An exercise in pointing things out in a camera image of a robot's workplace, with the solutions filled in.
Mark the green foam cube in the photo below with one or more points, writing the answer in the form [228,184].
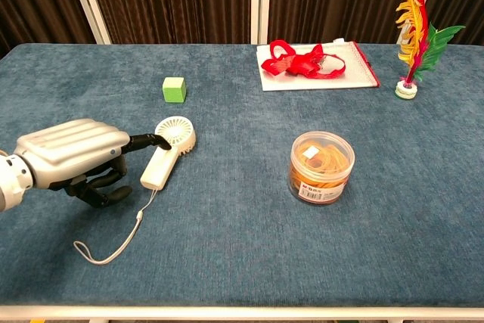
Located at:
[174,90]

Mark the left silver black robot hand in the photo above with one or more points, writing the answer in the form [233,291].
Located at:
[72,149]

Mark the colourful feather shuttlecock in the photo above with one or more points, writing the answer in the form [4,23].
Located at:
[414,35]

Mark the clear jar of rubber bands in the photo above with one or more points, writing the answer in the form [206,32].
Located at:
[321,171]

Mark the white handheld fan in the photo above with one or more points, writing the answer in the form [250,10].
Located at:
[159,168]

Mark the blue table cloth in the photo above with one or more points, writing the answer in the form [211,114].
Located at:
[242,243]

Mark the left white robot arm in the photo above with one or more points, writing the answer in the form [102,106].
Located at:
[13,183]

